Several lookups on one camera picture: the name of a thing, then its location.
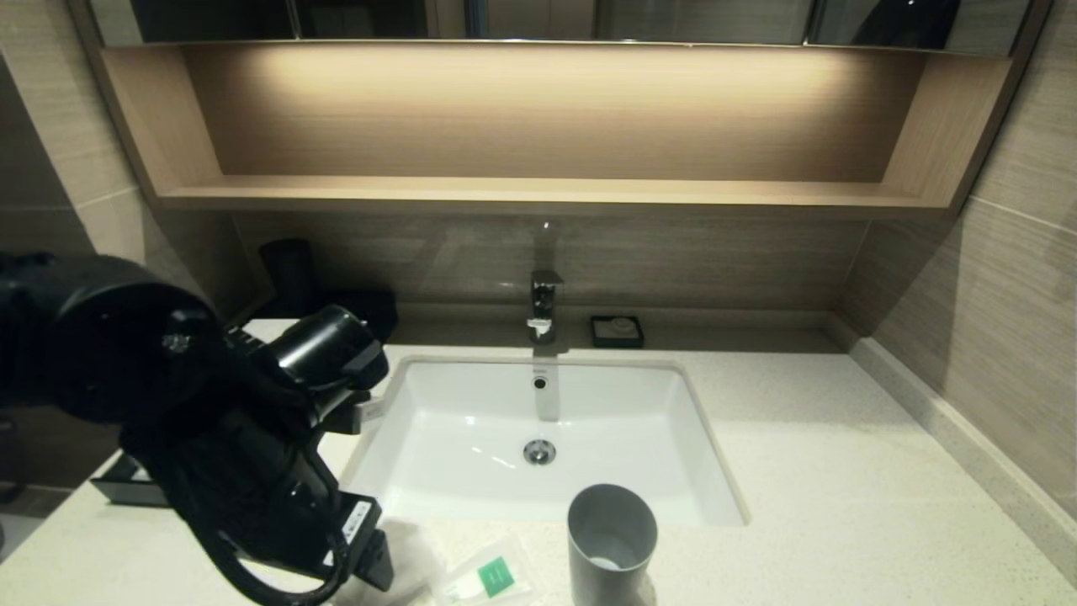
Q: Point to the chrome sink drain stopper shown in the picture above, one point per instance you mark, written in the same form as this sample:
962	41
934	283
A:
539	452

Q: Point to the white ceramic sink basin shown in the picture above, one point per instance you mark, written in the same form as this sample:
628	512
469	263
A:
505	421

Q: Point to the black box body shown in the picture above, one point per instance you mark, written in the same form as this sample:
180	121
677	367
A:
379	307

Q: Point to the round beige soap bar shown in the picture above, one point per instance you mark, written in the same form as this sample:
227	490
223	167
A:
621	325

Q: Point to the grey cup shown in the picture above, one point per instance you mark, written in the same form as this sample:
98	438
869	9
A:
611	547

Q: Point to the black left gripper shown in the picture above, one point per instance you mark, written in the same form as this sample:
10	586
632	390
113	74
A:
252	488

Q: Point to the black cylindrical container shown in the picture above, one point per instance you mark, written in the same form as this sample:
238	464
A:
288	269

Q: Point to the mirror cabinet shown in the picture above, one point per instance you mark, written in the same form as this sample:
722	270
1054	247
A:
673	18

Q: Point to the clear plastic packet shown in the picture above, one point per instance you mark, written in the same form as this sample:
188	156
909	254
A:
412	555

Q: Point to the black soap dish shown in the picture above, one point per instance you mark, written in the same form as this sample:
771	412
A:
618	340

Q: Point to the small packet with green label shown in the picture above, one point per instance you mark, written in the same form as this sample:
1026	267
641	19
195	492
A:
492	576

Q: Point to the wooden wall shelf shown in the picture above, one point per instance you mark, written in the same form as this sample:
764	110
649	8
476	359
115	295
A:
538	118

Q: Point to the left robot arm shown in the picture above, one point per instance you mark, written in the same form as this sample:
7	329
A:
84	337

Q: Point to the chrome faucet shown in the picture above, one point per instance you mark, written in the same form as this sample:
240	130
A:
545	303

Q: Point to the stone backsplash ledge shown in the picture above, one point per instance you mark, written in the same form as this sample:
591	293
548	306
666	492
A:
968	438

